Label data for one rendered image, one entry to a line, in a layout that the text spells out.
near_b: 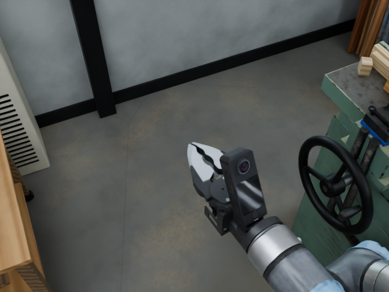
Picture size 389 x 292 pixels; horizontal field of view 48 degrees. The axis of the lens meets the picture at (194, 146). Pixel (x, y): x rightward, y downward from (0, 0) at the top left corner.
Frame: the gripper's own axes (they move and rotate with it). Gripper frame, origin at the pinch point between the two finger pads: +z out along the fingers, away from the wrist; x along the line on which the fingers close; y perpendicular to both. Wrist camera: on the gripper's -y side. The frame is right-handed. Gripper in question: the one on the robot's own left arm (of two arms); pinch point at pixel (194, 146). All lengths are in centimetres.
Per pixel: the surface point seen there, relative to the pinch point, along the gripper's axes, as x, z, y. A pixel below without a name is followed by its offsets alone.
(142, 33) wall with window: 52, 134, 72
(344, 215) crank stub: 36, -12, 36
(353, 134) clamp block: 52, 3, 29
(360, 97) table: 66, 13, 31
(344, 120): 62, 14, 39
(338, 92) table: 63, 19, 32
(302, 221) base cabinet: 63, 18, 103
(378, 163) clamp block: 51, -7, 30
